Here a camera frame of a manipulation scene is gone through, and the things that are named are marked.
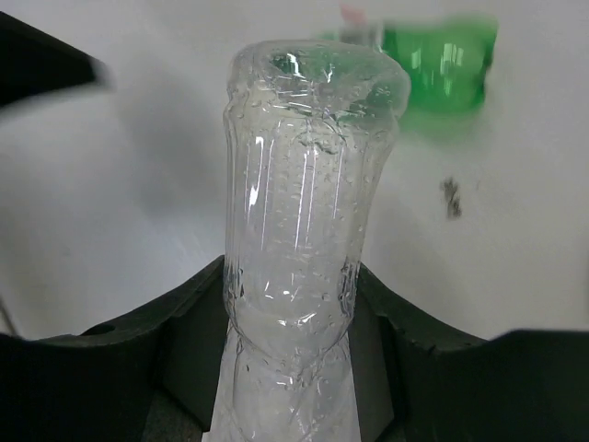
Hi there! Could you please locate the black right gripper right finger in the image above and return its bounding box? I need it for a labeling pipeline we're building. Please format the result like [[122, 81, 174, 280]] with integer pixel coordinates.
[[348, 268, 588, 441]]

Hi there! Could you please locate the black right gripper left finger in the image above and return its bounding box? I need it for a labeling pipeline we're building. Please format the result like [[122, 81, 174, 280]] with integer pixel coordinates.
[[1, 258, 228, 441]]

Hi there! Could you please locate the long clear plastic bottle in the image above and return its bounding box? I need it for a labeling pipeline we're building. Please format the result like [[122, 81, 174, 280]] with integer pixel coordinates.
[[209, 41, 410, 441]]

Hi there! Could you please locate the green plastic bottle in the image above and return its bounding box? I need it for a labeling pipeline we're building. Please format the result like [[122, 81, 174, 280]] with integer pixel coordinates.
[[312, 16, 501, 144]]

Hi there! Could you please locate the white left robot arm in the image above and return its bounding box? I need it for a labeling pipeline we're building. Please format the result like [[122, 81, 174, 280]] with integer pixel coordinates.
[[0, 13, 104, 109]]

